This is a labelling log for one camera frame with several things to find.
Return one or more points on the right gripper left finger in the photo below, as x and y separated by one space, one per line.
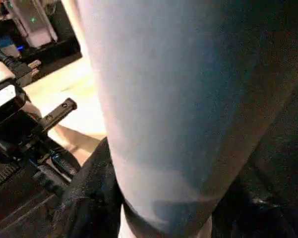
94 198

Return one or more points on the black work mat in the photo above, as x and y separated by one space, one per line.
287 148

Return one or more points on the black metal shelf rack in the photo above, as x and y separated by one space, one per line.
64 37

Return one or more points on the white plastic table leg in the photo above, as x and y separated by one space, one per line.
176 99

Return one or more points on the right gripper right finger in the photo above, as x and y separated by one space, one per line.
262 215

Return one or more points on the white device green light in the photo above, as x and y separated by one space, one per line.
37 27

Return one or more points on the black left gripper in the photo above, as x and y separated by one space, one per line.
17 143

